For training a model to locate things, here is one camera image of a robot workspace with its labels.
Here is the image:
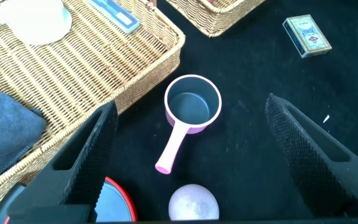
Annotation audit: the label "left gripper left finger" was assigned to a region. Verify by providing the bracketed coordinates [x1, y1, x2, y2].
[0, 100, 119, 223]

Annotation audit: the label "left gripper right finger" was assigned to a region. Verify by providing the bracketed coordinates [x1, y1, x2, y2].
[265, 92, 358, 218]

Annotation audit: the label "playing card box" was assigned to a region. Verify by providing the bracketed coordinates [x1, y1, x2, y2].
[282, 14, 333, 59]

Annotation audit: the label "grey folded towel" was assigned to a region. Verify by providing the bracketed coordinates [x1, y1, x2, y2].
[0, 83, 48, 189]

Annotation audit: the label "pink saucepan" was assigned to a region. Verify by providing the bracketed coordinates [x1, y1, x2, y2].
[155, 74, 223, 175]

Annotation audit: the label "black tablecloth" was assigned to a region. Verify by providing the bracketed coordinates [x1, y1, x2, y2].
[91, 0, 358, 223]

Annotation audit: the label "pale purple egg-shaped taro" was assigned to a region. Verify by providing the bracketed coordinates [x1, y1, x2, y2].
[168, 184, 220, 222]

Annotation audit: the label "white cup with brush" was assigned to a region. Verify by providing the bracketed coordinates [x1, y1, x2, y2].
[0, 0, 73, 47]

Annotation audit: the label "grey slim rectangular case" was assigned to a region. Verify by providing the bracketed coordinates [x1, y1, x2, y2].
[85, 0, 141, 35]

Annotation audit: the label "red pot black handles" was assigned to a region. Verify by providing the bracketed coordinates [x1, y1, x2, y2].
[3, 176, 139, 223]

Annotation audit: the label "wicker basket brown handles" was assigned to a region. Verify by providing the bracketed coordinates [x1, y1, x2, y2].
[0, 0, 186, 218]
[166, 0, 265, 38]

